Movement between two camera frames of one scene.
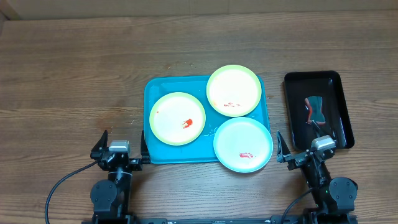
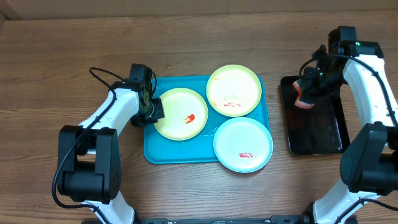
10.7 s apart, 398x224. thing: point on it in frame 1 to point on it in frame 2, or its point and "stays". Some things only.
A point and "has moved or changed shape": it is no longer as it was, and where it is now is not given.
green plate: (234, 90) stays
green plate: (177, 119) has moved or changed shape
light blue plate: (243, 144) stays
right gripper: (298, 161) to (311, 88)
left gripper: (137, 164) to (139, 121)
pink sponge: (314, 104) to (300, 103)
